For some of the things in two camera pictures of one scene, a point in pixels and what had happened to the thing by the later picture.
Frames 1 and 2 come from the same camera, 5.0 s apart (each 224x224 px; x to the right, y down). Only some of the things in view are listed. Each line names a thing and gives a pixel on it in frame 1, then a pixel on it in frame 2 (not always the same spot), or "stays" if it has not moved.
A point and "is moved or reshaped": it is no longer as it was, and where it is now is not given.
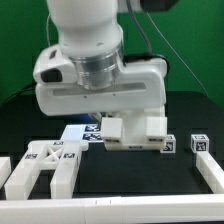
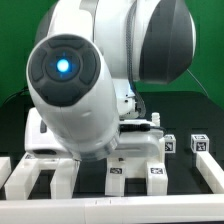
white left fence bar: (5, 169) stays
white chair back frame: (60, 156) stays
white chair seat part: (135, 131) is moved or reshaped
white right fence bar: (211, 171) stays
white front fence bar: (206, 208) stays
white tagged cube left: (170, 145) stays
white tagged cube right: (199, 143) stays
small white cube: (111, 129) is moved or reshaped
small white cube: (156, 129) is moved or reshaped
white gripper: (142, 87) -> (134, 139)
